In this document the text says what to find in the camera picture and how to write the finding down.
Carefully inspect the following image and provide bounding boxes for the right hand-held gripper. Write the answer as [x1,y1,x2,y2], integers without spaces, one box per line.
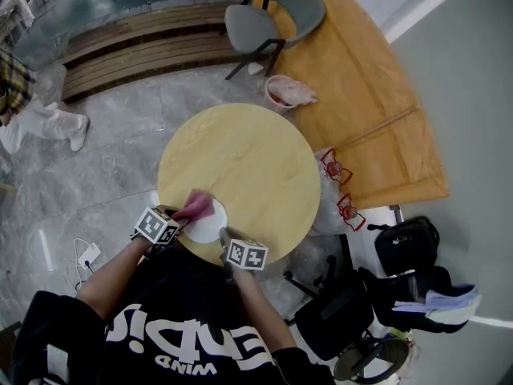
[218,226,269,271]

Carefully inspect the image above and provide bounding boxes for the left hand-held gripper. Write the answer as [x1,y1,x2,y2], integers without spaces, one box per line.
[134,205,192,245]

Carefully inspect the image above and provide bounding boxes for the white round plate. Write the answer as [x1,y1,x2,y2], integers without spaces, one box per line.
[182,197,228,245]

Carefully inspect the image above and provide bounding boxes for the pink cloth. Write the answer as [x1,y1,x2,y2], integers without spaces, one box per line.
[172,189,216,223]

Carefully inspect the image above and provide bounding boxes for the person's right forearm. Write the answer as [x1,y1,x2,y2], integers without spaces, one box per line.
[230,269,297,352]

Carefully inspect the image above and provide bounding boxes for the person's left forearm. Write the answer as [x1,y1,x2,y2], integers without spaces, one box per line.
[75,238,156,322]

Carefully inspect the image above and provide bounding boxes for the person's black printed shirt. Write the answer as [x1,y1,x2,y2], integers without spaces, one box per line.
[10,246,336,385]

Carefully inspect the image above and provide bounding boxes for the round light wooden table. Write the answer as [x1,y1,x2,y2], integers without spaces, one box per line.
[156,102,321,267]

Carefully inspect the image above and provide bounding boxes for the white power strip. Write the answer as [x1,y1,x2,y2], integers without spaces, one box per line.
[78,241,102,270]

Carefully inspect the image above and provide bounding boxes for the black office chair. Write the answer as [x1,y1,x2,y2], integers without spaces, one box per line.
[283,254,482,360]

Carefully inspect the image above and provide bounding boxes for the pink waste basket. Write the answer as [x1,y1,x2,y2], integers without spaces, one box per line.
[264,74,318,115]

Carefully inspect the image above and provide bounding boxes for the pinkish crumpled plastic liner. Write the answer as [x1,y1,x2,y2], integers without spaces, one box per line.
[272,79,318,107]

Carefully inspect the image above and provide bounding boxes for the brown wooden steps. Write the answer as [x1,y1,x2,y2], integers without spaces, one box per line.
[59,2,249,103]

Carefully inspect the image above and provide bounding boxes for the black bag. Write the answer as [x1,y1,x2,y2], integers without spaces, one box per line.
[367,215,441,277]

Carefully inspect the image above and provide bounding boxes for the dark round stool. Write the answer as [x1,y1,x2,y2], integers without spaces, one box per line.
[333,337,410,384]

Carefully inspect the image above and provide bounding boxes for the large orange wooden panel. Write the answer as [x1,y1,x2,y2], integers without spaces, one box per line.
[262,0,450,210]

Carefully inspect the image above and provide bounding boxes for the grey chair with black legs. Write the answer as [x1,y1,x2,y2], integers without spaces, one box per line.
[219,0,328,82]

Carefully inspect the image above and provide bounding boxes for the dark wooden stool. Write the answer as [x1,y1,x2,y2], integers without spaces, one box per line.
[0,321,22,367]

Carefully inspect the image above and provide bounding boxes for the translucent plastic bag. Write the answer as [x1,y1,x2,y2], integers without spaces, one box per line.
[390,326,422,376]

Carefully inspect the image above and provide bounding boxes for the pale blue white garment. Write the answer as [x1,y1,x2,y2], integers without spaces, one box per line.
[391,283,483,324]

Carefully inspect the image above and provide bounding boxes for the wide grey roller blind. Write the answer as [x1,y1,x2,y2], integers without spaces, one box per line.
[384,0,513,322]

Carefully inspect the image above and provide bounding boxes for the white power cable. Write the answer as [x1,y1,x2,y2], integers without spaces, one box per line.
[66,237,95,292]

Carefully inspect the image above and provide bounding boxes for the white wire cart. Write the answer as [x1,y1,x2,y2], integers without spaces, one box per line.
[0,0,55,47]

